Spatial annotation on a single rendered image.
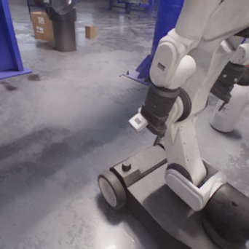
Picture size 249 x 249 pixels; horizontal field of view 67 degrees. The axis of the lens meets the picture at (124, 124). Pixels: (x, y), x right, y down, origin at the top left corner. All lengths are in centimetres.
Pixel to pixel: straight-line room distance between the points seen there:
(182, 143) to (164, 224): 35
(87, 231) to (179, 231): 43
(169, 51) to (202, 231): 74
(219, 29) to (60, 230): 103
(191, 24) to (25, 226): 107
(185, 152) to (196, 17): 54
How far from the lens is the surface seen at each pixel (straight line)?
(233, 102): 174
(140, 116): 61
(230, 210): 86
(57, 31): 359
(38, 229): 111
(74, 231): 107
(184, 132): 83
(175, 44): 47
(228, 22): 61
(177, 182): 88
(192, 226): 95
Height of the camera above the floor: 96
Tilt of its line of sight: 36 degrees down
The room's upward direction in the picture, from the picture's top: 5 degrees clockwise
